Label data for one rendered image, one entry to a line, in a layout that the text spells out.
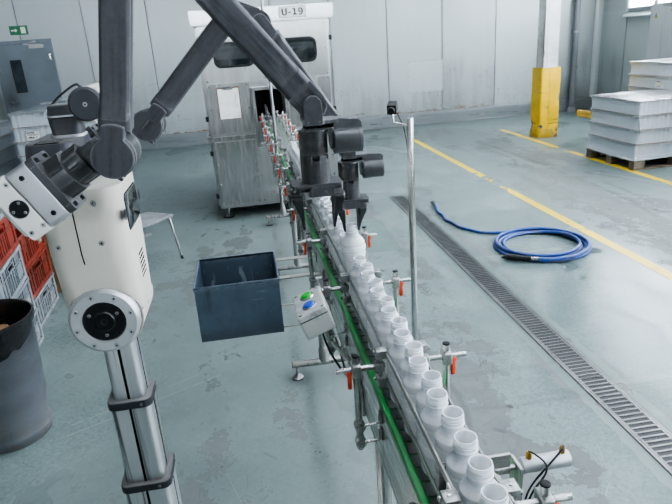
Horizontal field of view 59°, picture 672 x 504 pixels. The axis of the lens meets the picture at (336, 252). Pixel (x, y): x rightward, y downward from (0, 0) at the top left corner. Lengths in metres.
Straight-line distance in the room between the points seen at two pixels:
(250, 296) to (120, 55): 1.24
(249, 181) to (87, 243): 5.09
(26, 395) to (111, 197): 2.00
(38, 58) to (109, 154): 11.09
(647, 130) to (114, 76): 7.36
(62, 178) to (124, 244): 0.26
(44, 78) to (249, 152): 6.51
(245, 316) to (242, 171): 4.25
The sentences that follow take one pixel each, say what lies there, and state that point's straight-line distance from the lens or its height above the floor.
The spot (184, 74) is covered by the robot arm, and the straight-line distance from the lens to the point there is 1.60.
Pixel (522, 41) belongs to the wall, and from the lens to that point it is 13.05.
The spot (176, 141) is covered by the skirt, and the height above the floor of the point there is 0.11.
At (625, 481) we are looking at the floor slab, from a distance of 2.81.
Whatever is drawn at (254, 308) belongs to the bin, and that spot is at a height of 0.84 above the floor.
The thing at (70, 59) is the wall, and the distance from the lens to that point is 12.13.
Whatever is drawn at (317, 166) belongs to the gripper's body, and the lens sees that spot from 1.17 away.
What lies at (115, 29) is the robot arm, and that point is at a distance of 1.16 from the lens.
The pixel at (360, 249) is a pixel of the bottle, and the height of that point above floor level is 1.18.
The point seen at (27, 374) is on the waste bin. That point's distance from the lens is 3.20.
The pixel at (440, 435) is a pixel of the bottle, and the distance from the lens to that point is 1.04.
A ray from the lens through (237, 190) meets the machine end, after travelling 6.42.
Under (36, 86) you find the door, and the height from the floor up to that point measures 1.31.
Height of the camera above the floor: 1.76
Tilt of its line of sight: 20 degrees down
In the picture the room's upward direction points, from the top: 4 degrees counter-clockwise
